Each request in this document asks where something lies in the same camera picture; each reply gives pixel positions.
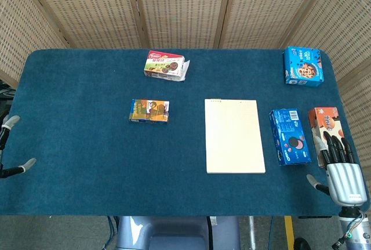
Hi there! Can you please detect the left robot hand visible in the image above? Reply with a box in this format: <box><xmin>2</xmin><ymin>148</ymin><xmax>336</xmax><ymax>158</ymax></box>
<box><xmin>0</xmin><ymin>115</ymin><xmax>37</xmax><ymax>179</ymax></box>

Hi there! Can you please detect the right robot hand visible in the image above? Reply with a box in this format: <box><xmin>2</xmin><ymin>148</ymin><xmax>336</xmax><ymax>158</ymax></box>
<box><xmin>306</xmin><ymin>131</ymin><xmax>368</xmax><ymax>206</ymax></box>

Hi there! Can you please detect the cream notepad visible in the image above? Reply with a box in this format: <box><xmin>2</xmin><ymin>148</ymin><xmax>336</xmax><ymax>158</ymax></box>
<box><xmin>204</xmin><ymin>98</ymin><xmax>266</xmax><ymax>175</ymax></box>

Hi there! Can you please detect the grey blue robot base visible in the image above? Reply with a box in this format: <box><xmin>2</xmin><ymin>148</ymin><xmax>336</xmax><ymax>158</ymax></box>
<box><xmin>115</xmin><ymin>216</ymin><xmax>242</xmax><ymax>250</ymax></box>

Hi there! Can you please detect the orange egg roll box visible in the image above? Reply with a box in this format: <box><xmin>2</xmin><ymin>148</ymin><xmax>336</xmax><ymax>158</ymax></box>
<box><xmin>307</xmin><ymin>106</ymin><xmax>353</xmax><ymax>169</ymax></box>

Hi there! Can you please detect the dark blue Oreo box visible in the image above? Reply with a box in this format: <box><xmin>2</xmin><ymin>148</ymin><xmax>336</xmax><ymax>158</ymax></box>
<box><xmin>268</xmin><ymin>108</ymin><xmax>312</xmax><ymax>166</ymax></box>

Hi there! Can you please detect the yellow floor tape strip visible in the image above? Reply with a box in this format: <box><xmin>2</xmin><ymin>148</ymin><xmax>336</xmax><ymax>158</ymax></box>
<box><xmin>283</xmin><ymin>216</ymin><xmax>295</xmax><ymax>250</ymax></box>

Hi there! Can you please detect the light blue chocolate cookie box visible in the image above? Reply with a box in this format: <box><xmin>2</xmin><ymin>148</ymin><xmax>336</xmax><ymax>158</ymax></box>
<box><xmin>282</xmin><ymin>46</ymin><xmax>325</xmax><ymax>88</ymax></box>

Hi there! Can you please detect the blue felt table mat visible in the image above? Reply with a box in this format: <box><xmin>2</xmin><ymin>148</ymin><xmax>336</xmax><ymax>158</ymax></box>
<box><xmin>0</xmin><ymin>48</ymin><xmax>371</xmax><ymax>217</ymax></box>

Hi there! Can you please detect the orange blue snack box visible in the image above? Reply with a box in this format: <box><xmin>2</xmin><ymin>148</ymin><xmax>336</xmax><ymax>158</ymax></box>
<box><xmin>128</xmin><ymin>99</ymin><xmax>170</xmax><ymax>124</ymax></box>

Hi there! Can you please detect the red green chocolate biscuit box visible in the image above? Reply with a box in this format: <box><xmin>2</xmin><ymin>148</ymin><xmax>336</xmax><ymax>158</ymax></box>
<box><xmin>143</xmin><ymin>50</ymin><xmax>191</xmax><ymax>83</ymax></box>

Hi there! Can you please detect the woven bamboo folding screen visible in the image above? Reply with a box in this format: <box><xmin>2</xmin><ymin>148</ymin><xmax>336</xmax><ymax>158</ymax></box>
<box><xmin>0</xmin><ymin>0</ymin><xmax>371</xmax><ymax>175</ymax></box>

